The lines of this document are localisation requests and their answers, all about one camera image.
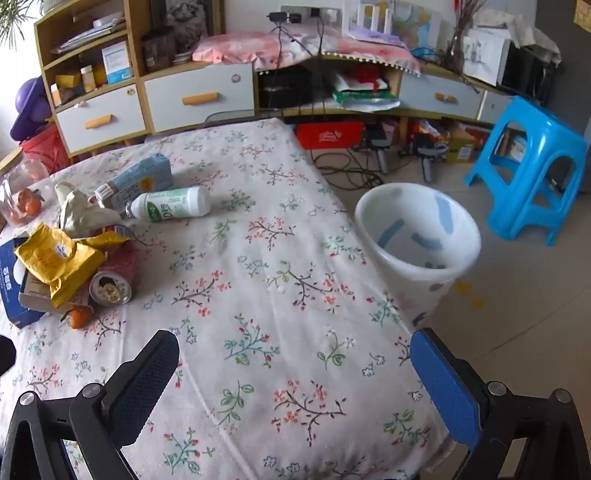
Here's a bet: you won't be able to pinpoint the narrow grey drawer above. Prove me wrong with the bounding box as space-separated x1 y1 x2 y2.
480 90 513 123

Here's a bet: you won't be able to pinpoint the white microwave oven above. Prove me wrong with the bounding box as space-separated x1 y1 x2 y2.
462 28 559 100

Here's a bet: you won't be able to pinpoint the purple hat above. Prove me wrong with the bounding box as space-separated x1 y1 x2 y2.
10 78 52 140

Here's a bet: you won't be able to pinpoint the beige cloth on microwave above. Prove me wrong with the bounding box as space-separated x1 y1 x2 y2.
475 9 561 65

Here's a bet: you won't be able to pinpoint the pink floral cloth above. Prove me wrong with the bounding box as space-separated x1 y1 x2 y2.
191 32 423 75

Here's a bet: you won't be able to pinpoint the wooden shelf cabinet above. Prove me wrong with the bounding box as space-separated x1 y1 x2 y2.
34 0 259 155

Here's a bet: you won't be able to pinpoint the yellow snack packet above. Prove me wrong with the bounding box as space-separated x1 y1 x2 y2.
14 222 132 309

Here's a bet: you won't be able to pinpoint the black box device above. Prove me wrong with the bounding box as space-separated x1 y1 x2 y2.
259 67 315 112

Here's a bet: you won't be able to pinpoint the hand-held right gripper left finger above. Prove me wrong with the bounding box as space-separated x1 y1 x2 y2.
0 330 180 480

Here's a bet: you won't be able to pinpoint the green and white packet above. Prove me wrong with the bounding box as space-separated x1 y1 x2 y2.
332 88 400 109

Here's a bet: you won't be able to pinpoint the red flat box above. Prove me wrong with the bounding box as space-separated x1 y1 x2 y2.
295 122 365 149

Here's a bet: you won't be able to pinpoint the white bottle green label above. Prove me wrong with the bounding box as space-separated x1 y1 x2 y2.
126 186 212 223

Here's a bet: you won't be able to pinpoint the blue and white tissue box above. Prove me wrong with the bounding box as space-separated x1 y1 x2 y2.
0 237 49 328

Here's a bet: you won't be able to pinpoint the cat picture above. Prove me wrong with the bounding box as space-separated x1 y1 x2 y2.
164 0 213 40

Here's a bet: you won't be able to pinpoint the white toy stand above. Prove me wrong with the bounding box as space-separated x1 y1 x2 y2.
342 0 395 38

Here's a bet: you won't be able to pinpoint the small white drawer orange handle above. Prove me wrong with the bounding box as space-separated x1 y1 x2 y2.
55 85 146 153

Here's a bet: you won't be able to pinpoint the red drink can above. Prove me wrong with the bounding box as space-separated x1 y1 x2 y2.
95 224 134 243
89 242 141 306

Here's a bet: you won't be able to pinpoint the brown cardboard box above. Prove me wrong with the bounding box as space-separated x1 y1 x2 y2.
445 122 490 162

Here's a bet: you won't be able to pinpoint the floral tablecloth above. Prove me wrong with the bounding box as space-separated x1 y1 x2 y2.
0 117 455 480

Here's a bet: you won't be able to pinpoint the black floor cables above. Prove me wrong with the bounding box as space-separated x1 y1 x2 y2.
314 148 393 190

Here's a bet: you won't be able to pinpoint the printed paper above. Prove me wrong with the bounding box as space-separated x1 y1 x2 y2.
55 181 122 238

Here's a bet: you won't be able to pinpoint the light blue carton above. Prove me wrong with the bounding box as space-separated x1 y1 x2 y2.
95 154 173 210

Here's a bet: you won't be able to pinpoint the grey drawer orange handle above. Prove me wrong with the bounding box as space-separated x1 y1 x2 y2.
399 74 483 120

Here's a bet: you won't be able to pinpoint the wide white drawer orange handle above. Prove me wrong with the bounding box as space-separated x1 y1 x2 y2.
143 62 256 134

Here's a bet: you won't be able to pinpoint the small orange mandarin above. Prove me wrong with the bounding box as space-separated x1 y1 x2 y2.
69 305 95 329

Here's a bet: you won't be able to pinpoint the blue and white shelf box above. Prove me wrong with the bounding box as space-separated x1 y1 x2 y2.
100 41 134 84

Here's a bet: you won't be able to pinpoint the vase with dry twigs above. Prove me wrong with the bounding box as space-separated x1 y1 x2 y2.
443 0 485 75

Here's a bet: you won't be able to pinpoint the red bag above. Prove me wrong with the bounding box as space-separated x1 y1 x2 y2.
21 124 70 174

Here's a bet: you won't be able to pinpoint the black tool grey handle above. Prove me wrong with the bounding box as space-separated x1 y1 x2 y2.
406 134 448 182
365 124 393 174

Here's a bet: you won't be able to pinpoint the grey power strip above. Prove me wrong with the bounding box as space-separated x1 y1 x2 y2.
281 6 342 24

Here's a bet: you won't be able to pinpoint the clear bag with tomatoes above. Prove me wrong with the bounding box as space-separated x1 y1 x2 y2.
0 159 47 227

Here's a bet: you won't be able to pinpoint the green potted plant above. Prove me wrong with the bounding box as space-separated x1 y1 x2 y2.
0 0 44 38

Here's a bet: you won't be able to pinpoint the white plastic wastebasket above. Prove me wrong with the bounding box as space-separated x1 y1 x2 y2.
355 183 482 324

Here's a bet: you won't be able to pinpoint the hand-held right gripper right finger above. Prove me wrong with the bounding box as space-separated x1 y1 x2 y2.
410 328 591 480

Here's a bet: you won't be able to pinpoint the blue plastic stool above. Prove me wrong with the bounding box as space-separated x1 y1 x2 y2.
464 96 588 246

